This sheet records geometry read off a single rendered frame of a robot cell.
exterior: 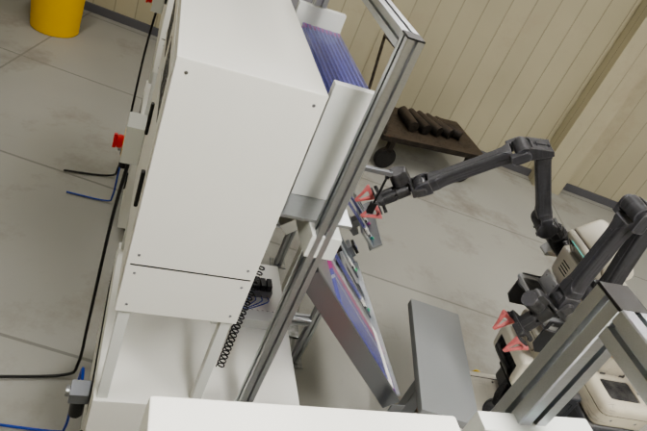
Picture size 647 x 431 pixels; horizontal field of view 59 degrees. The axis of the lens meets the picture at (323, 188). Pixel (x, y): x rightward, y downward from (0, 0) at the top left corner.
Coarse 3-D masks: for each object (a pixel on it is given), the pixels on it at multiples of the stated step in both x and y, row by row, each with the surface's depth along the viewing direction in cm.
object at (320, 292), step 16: (320, 272) 151; (320, 288) 154; (320, 304) 158; (336, 304) 159; (336, 320) 163; (336, 336) 167; (352, 336) 169; (352, 352) 173; (368, 352) 174; (368, 368) 179; (368, 384) 184; (384, 384) 186; (384, 400) 191
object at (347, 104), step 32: (384, 0) 133; (384, 32) 123; (416, 32) 117; (352, 96) 134; (320, 128) 137; (352, 128) 139; (320, 160) 143; (320, 192) 149; (256, 288) 220; (256, 320) 207
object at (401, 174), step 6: (390, 168) 213; (396, 168) 212; (402, 168) 210; (396, 174) 209; (402, 174) 210; (408, 174) 213; (390, 180) 213; (396, 180) 210; (402, 180) 211; (408, 180) 211; (396, 186) 212; (414, 192) 212; (420, 192) 211; (426, 192) 211
